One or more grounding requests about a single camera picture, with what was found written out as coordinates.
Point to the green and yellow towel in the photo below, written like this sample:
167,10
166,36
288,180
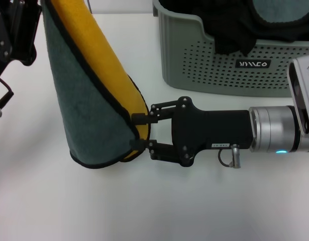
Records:
79,100

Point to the teal towel with black trim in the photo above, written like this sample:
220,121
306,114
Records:
277,10

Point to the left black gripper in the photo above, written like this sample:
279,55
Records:
1,27

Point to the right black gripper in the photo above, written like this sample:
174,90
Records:
212,130

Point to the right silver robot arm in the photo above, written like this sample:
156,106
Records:
274,130

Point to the grey-green perforated storage box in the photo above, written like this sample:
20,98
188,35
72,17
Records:
177,50

